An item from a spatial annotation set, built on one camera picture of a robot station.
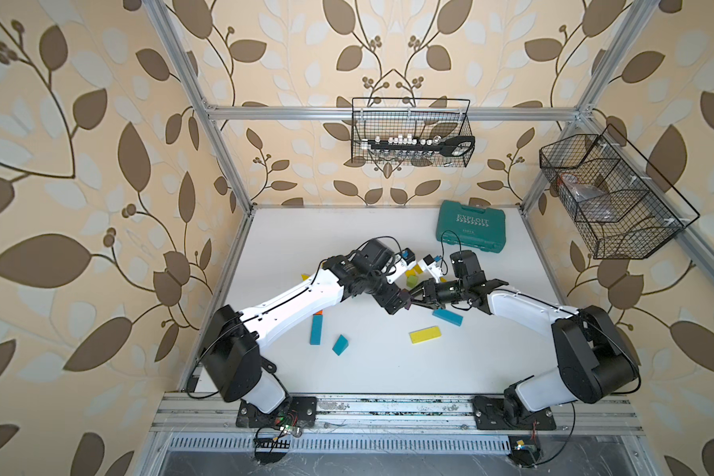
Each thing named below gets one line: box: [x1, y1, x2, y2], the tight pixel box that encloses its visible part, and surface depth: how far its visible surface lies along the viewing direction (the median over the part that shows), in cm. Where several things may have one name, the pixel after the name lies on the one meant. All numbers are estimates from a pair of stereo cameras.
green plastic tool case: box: [436, 199, 507, 254], surface depth 110 cm
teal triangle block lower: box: [332, 334, 350, 357], surface depth 86 cm
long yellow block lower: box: [408, 325, 443, 346], surface depth 90 cm
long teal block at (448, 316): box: [432, 307, 464, 327], surface depth 93 cm
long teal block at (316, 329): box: [309, 314, 325, 347], surface depth 91 cm
